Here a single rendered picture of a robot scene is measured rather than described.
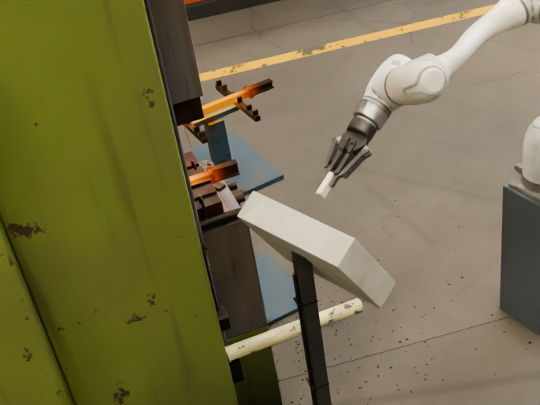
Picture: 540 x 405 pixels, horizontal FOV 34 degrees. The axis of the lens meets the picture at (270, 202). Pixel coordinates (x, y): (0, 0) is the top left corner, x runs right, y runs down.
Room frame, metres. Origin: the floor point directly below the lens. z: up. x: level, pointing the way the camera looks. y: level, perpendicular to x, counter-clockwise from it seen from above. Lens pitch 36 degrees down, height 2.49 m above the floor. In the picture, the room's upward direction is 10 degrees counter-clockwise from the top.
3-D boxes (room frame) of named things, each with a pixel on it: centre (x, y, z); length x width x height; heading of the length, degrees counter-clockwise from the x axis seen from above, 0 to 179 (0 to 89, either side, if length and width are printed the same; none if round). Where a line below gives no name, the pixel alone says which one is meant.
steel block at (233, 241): (2.21, 0.39, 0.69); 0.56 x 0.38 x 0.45; 105
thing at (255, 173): (2.77, 0.15, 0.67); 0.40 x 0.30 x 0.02; 24
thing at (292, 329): (1.91, -0.01, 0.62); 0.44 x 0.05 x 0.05; 105
